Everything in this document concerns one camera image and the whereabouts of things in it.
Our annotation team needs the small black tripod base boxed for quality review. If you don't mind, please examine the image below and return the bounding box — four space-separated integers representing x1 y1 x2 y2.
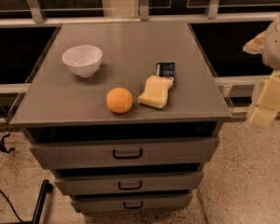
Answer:
0 133 14 153

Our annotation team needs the orange fruit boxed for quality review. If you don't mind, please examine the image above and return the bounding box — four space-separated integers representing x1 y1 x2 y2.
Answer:
106 88 133 114

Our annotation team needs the black cable on floor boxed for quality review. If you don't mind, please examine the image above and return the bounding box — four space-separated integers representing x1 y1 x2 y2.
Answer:
0 180 26 224

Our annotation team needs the metal window railing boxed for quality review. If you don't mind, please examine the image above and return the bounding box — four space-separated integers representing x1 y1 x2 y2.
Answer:
0 0 280 123

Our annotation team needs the black stand leg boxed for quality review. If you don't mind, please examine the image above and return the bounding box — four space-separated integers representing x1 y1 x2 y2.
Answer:
31 179 52 224

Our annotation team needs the white ceramic bowl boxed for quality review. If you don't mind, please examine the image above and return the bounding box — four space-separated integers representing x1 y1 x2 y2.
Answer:
62 45 103 77

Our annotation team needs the yellow sponge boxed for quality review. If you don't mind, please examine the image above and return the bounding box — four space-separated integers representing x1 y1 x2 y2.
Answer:
138 76 174 109

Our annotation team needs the grey drawer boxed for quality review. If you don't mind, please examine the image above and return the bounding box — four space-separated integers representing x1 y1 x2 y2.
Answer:
55 172 203 196
72 191 192 214
30 137 219 170

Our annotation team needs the grey drawer cabinet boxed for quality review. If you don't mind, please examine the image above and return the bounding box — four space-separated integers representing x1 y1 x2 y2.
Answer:
11 21 230 214

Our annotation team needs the dark blue snack packet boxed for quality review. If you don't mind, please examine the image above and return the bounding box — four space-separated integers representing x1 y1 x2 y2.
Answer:
156 63 175 81

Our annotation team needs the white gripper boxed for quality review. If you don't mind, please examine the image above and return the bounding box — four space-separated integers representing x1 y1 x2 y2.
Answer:
243 13 280 128

